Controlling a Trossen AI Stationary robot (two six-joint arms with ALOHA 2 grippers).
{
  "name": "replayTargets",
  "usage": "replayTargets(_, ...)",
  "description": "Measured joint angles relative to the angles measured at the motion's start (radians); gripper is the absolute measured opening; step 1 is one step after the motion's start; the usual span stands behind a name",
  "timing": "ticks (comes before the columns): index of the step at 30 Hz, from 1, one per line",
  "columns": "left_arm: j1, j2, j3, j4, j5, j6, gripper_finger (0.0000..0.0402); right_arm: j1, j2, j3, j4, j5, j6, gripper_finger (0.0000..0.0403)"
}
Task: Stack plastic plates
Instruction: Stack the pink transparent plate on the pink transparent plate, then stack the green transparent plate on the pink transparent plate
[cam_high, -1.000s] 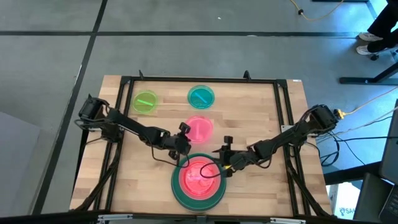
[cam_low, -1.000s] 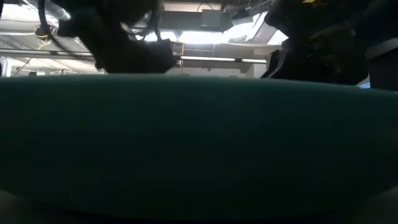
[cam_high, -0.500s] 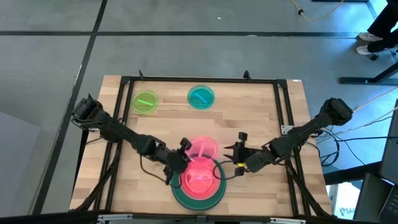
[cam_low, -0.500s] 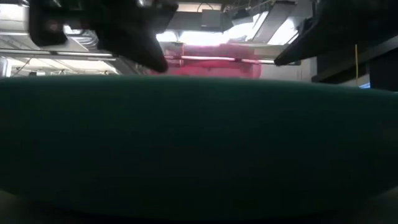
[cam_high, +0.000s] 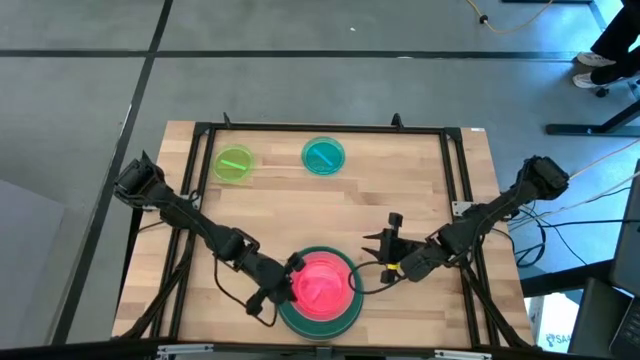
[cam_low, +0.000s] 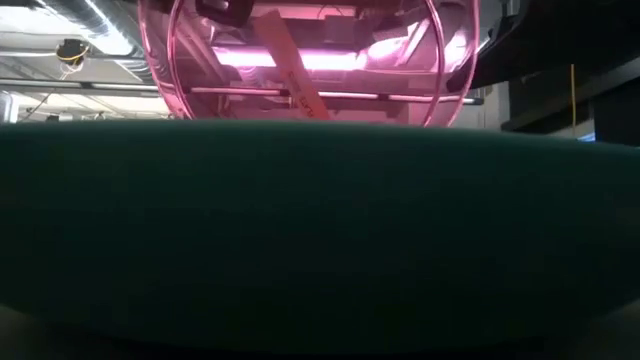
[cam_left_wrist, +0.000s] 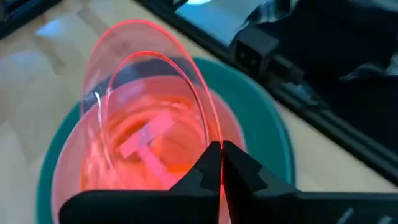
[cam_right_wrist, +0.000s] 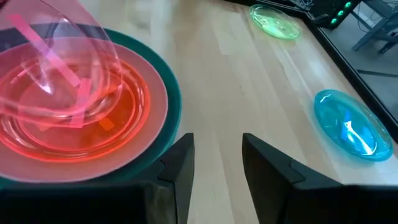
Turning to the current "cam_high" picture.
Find beige floor cable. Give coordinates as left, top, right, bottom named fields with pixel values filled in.
left=508, top=138, right=640, bottom=227

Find yellow floor cable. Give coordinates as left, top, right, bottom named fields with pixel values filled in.
left=464, top=0, right=554, bottom=36

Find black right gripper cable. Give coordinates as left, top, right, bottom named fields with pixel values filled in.
left=347, top=259, right=407, bottom=297

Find grey cabinet top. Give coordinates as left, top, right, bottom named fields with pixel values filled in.
left=0, top=178, right=67, bottom=350

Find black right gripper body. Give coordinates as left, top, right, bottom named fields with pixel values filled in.
left=378, top=211, right=427, bottom=286

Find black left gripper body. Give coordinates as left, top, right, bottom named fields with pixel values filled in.
left=244, top=251, right=307, bottom=319

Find person's white shoe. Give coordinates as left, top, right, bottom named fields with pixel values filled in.
left=572, top=72, right=609, bottom=90
left=576, top=50, right=618, bottom=68

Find black floor cables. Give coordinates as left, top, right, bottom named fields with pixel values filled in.
left=499, top=185, right=640, bottom=269

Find teal transparent plastic plate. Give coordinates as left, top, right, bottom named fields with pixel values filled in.
left=300, top=135, right=347, bottom=177

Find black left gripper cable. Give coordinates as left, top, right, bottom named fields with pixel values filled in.
left=213, top=255, right=279, bottom=329

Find grey laptop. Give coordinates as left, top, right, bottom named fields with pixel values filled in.
left=609, top=158, right=640, bottom=302

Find white printed box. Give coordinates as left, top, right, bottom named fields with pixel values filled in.
left=523, top=291, right=582, bottom=354

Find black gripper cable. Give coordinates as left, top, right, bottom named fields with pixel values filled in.
left=213, top=255, right=279, bottom=329
left=347, top=259, right=407, bottom=297

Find yellow-green transparent plastic plate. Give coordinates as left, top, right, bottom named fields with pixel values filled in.
left=211, top=143, right=256, bottom=185

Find large dark green plastic plate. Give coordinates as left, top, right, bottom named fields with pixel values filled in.
left=276, top=245, right=365, bottom=343

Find person's leg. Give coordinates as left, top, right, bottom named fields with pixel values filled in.
left=588, top=0, right=640, bottom=87

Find black aluminium table frame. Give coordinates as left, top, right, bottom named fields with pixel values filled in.
left=118, top=111, right=535, bottom=352

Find black desk leg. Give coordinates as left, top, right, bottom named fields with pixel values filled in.
left=545, top=97, right=640, bottom=138

